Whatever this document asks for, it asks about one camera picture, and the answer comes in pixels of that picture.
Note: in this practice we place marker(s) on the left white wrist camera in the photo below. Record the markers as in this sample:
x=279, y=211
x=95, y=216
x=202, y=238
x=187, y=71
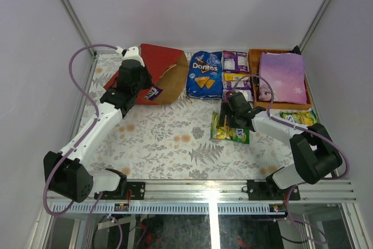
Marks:
x=130, y=53

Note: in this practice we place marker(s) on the red brown paper bag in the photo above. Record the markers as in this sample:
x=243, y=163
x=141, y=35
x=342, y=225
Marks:
x=169, y=69

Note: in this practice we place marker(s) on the green yellow candy packet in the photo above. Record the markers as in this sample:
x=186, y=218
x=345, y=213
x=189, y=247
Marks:
x=308, y=118

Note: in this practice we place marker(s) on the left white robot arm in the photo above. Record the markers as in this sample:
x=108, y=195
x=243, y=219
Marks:
x=65, y=172

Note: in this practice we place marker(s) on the purple Frozen cloth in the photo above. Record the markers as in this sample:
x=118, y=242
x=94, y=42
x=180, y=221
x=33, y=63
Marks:
x=283, y=78

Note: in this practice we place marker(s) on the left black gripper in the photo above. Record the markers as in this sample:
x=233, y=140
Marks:
x=146, y=78

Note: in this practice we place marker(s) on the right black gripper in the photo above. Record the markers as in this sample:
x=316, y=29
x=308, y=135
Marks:
x=225, y=109

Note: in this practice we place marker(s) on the blue chips bag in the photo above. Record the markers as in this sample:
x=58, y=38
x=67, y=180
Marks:
x=205, y=75

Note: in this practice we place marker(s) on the grey slotted cable duct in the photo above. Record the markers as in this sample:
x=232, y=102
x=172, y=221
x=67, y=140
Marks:
x=178, y=208

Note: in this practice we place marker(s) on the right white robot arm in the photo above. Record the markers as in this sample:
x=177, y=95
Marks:
x=314, y=154

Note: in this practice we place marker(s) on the yellow candy bar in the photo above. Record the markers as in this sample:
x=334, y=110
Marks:
x=232, y=77

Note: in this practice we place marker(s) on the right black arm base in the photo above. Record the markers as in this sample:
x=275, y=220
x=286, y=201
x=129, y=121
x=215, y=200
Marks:
x=264, y=190

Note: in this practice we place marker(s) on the aluminium front rail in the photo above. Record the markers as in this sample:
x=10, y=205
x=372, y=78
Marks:
x=323, y=192

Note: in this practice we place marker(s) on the purple Fox's packet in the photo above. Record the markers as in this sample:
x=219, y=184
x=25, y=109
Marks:
x=153, y=93
x=243, y=87

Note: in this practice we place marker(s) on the purple snack packet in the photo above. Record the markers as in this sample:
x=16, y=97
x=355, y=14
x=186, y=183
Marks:
x=235, y=62

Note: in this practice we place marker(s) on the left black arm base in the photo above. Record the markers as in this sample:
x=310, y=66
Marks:
x=128, y=189

